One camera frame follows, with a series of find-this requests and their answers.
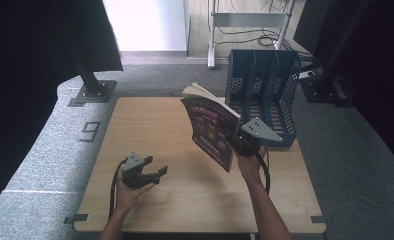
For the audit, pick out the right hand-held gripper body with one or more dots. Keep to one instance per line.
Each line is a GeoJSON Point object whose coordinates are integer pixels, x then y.
{"type": "Point", "coordinates": [258, 131]}

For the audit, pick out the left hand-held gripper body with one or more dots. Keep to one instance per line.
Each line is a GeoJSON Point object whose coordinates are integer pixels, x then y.
{"type": "Point", "coordinates": [136, 178]}

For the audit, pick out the purple cover magazine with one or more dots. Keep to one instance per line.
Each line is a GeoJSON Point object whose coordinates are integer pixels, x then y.
{"type": "Point", "coordinates": [208, 130]}

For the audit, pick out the blue perforated file rack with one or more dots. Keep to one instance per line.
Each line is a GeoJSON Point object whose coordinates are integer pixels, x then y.
{"type": "Point", "coordinates": [285, 100]}

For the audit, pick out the person's left hand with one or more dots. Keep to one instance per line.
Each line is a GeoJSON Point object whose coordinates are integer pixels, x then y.
{"type": "Point", "coordinates": [128, 198]}

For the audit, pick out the person's right hand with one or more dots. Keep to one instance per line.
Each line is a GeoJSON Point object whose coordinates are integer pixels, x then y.
{"type": "Point", "coordinates": [251, 168]}

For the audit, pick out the grey tape strip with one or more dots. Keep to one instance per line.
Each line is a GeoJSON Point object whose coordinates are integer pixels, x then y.
{"type": "Point", "coordinates": [75, 218]}
{"type": "Point", "coordinates": [318, 219]}

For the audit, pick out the white power strip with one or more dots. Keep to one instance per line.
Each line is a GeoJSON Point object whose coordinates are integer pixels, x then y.
{"type": "Point", "coordinates": [307, 74]}

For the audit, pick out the black stand with base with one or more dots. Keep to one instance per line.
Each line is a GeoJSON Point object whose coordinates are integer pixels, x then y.
{"type": "Point", "coordinates": [321, 88]}

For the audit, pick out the dark curtain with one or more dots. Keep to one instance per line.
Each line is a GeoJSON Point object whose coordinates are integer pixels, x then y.
{"type": "Point", "coordinates": [381, 66]}

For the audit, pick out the black curtain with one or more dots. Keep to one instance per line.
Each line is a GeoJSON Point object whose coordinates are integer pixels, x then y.
{"type": "Point", "coordinates": [25, 83]}

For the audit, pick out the black metal post with base plate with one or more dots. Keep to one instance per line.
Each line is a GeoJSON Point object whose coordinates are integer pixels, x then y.
{"type": "Point", "coordinates": [93, 90]}

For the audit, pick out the white metal stand frame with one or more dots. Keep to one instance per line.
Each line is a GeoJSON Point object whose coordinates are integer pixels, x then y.
{"type": "Point", "coordinates": [248, 19]}

